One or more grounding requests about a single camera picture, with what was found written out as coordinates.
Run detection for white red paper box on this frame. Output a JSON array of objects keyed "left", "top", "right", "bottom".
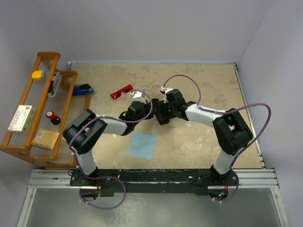
[{"left": 8, "top": 105, "right": 36, "bottom": 134}]

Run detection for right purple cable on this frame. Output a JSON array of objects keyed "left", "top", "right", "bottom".
[{"left": 160, "top": 74, "right": 272, "bottom": 204}]

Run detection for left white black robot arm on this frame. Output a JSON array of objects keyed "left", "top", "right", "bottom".
[{"left": 62, "top": 101, "right": 155, "bottom": 185}]

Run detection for white black stapler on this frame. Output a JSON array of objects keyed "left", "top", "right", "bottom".
[{"left": 48, "top": 71, "right": 62, "bottom": 97}]

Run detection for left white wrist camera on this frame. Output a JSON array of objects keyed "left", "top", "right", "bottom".
[{"left": 130, "top": 90, "right": 146, "bottom": 104}]

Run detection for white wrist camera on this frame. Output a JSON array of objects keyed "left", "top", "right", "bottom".
[
  {"left": 160, "top": 87, "right": 173, "bottom": 95},
  {"left": 130, "top": 90, "right": 146, "bottom": 104}
]

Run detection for black sunglasses case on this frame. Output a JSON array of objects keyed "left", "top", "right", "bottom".
[{"left": 152, "top": 98, "right": 170, "bottom": 125}]

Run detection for wooden tiered rack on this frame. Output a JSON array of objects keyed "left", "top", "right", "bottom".
[{"left": 0, "top": 52, "right": 91, "bottom": 169}]

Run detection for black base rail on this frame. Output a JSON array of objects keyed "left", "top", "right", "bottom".
[{"left": 69, "top": 169, "right": 238, "bottom": 197}]

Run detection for red black stamp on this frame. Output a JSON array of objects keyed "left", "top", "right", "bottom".
[{"left": 45, "top": 111, "right": 61, "bottom": 125}]

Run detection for red sunglasses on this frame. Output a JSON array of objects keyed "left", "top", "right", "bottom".
[{"left": 110, "top": 84, "right": 133, "bottom": 100}]

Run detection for aluminium table frame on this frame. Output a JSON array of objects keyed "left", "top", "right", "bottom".
[{"left": 18, "top": 64, "right": 288, "bottom": 227}]

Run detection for yellow grey block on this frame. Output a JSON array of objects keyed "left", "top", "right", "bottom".
[{"left": 31, "top": 70, "right": 46, "bottom": 81}]

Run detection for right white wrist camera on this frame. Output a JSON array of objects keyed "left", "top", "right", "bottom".
[{"left": 160, "top": 87, "right": 173, "bottom": 95}]

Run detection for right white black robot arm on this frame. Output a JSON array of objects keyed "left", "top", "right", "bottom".
[{"left": 156, "top": 87, "right": 253, "bottom": 185}]

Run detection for blue black stapler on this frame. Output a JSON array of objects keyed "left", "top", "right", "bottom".
[{"left": 72, "top": 84, "right": 94, "bottom": 96}]

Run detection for blue cleaning cloth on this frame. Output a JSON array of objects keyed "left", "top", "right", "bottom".
[{"left": 126, "top": 131, "right": 156, "bottom": 160}]

